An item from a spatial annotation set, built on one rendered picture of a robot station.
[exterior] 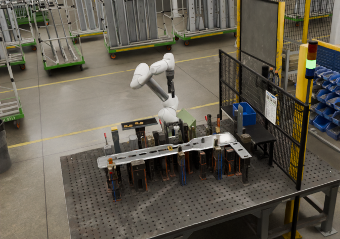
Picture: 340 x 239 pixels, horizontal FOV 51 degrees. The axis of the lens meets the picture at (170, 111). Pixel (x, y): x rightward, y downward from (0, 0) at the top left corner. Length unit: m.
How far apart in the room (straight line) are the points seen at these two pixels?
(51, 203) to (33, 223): 0.35
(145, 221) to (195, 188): 0.61
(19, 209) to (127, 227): 2.04
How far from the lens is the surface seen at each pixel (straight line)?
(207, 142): 3.62
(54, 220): 4.57
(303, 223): 3.95
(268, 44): 5.64
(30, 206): 4.90
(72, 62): 9.39
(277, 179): 3.66
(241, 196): 3.41
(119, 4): 10.14
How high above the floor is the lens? 2.83
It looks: 25 degrees down
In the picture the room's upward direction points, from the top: 4 degrees counter-clockwise
